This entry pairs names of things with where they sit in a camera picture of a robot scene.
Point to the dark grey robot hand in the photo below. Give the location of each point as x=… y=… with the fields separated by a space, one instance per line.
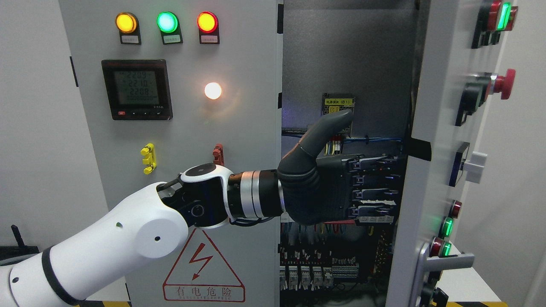
x=327 y=189

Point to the black digital power meter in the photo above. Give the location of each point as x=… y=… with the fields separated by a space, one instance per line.
x=137 y=89

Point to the red electric hazard sticker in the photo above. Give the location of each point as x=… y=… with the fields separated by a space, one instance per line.
x=201 y=273

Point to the red emergency stop button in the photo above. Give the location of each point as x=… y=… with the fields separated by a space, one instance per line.
x=502 y=84

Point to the white glowing indicator light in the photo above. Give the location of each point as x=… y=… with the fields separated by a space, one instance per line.
x=213 y=90

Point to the white rotary switch right door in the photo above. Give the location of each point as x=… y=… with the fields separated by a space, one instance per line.
x=473 y=164

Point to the red terminal post block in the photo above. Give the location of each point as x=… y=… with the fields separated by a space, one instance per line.
x=218 y=154

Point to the black box with antenna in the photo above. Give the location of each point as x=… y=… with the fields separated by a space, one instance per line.
x=16 y=253

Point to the silver door lever handle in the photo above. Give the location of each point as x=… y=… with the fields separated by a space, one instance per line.
x=424 y=293

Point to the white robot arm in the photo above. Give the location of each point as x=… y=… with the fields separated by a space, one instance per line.
x=144 y=227

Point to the red indicator light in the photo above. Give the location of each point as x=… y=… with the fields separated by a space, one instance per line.
x=207 y=22

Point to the green indicator light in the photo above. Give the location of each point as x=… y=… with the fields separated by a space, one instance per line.
x=167 y=22

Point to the yellow indicator light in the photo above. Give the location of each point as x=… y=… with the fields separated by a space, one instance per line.
x=126 y=22

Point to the yellow terminal post block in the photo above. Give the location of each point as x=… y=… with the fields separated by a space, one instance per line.
x=149 y=158

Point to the metal mesh power supply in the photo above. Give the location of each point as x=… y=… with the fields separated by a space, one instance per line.
x=335 y=102

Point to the grey cabinet door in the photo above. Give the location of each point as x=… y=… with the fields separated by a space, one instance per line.
x=458 y=42
x=244 y=55

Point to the lower relay terminal row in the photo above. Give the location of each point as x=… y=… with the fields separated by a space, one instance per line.
x=317 y=267

